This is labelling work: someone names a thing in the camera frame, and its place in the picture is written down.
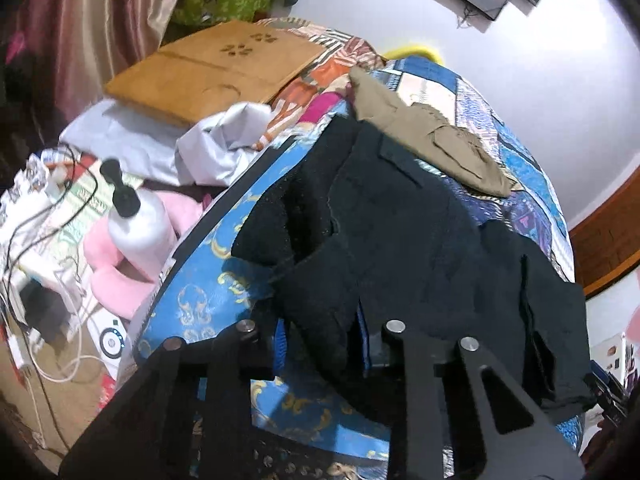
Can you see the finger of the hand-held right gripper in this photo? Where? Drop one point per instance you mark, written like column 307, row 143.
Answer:
column 607, row 392

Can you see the pink neck pillow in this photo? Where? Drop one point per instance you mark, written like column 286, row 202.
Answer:
column 107, row 270

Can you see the blue gold patterned bed sheet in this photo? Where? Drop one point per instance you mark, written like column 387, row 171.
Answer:
column 210, row 290

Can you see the black pants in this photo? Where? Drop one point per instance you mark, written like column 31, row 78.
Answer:
column 400, row 220

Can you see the wooden door frame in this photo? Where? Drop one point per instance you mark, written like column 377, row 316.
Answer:
column 607, row 240

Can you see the orange striped patchwork cloth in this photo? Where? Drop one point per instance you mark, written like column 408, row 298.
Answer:
column 320, row 80

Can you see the black power adapter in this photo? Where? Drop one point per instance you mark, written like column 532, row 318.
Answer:
column 44, row 310

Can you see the pink bow wall decal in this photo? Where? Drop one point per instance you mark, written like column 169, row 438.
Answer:
column 634, row 325

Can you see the white pump bottle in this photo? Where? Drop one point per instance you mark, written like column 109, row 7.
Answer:
column 137, row 225

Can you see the white cloth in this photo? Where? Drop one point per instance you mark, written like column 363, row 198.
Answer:
column 210, row 145

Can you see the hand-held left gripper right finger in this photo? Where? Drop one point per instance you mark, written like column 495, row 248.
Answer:
column 363, row 342

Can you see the white round device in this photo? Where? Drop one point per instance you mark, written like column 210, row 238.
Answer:
column 111, row 340

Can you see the yellow pillow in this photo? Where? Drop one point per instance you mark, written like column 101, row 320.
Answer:
column 415, row 51

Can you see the brown cardboard lap desk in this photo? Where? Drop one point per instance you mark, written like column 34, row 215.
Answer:
column 220, row 67

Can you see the green patterned box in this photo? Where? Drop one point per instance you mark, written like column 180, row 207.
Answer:
column 225, row 2

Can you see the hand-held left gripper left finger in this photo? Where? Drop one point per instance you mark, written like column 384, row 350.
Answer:
column 280, row 347

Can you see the olive green pants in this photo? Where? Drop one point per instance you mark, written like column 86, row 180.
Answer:
column 435, row 135

